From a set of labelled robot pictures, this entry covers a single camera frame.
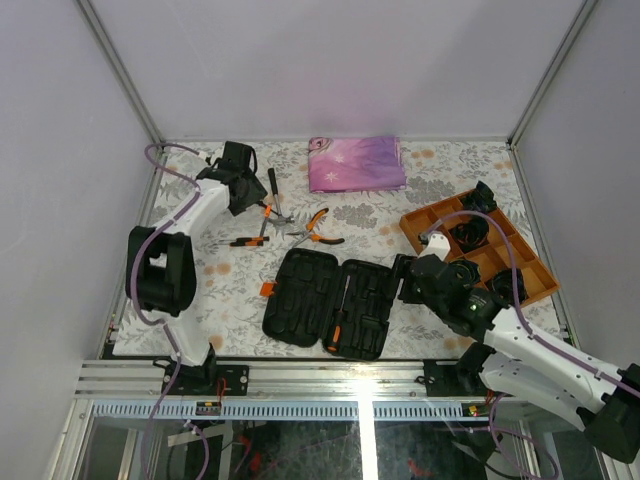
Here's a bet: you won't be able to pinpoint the wooden compartment tray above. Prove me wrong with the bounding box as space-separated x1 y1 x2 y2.
400 190 559 306

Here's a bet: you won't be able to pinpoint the black tape roll far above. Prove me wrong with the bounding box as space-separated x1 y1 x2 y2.
461 181 498 214

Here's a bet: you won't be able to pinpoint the small precision screwdriver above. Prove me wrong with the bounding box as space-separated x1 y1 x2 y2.
215 236 270 248

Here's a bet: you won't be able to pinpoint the black tape roll near right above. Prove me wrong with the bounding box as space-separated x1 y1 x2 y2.
487 268 528 305

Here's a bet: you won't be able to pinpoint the aluminium front rail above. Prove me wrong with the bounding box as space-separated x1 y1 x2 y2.
74 357 614 421

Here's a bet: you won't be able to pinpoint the large black orange screwdriver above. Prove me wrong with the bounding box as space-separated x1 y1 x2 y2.
327 275 351 353

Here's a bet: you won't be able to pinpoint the orange handled long-nose pliers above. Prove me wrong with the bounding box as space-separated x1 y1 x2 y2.
288 208 345 248

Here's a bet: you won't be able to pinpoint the folded purple cloth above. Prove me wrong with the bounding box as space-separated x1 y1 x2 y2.
308 136 407 193

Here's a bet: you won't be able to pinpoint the black tape roll near left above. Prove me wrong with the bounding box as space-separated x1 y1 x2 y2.
449 258 481 287

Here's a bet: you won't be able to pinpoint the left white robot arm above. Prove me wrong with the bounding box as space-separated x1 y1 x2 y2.
125 141 267 395

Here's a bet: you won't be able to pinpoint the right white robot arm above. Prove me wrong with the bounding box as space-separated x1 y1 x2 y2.
392 254 639 464

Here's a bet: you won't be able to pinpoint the black tape roll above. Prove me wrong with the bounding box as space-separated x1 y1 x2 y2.
461 181 498 214
449 217 489 253
449 258 481 287
487 268 528 305

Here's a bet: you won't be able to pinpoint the small black handled hammer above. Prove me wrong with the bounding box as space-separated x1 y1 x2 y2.
267 168 293 226

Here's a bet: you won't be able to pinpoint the black plastic tool case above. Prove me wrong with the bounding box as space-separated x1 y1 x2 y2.
261 248 395 362

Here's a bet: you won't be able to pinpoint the black tape roll middle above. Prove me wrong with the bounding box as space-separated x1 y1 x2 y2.
449 217 489 253

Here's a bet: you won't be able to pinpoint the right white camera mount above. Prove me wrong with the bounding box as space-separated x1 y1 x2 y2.
418 231 451 261

